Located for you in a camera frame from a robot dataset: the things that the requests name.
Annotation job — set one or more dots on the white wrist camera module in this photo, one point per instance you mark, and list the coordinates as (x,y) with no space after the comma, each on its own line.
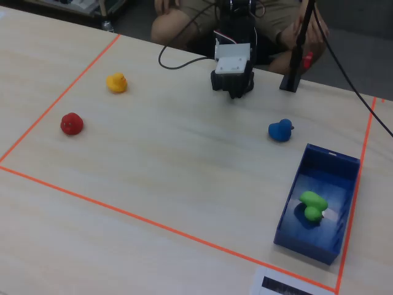
(231,61)

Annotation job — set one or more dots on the red clamp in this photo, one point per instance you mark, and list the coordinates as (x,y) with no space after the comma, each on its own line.
(308,60)

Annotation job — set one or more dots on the black camera stand post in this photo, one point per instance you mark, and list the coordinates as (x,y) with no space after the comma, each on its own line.
(296,61)

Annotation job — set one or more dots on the seated person khaki shorts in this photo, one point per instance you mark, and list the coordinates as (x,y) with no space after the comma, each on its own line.
(172,27)

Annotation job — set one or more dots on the green rubber duck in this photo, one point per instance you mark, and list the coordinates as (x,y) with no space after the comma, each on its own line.
(313,202)

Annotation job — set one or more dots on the red rubber duck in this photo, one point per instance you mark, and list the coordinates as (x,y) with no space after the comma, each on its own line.
(71,124)

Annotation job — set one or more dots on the person left hand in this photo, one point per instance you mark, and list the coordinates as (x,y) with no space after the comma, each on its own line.
(317,33)

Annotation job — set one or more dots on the clear plastic bottle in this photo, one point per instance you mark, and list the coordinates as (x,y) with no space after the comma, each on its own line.
(107,27)

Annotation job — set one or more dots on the blue plastic box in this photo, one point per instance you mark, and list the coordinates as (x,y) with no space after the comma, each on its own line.
(307,242)

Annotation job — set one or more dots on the person right hand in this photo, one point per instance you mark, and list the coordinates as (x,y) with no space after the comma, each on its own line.
(165,6)

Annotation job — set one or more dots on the cluttered storage shelf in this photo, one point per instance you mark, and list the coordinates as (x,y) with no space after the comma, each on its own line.
(80,6)

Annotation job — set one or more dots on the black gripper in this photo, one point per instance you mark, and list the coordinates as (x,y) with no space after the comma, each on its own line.
(232,83)

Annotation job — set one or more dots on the blue rubber duck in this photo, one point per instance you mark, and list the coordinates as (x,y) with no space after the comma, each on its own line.
(280,131)

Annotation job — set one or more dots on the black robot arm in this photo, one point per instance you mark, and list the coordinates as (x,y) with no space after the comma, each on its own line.
(236,30)

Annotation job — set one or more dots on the white printed paper sheet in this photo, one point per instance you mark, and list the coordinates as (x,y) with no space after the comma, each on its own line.
(276,281)

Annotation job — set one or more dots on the orange tape strip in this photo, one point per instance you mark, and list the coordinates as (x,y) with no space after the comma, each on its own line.
(153,223)
(370,123)
(61,96)

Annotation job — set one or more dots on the yellow rubber duck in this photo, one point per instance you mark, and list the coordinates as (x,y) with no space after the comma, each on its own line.
(116,83)

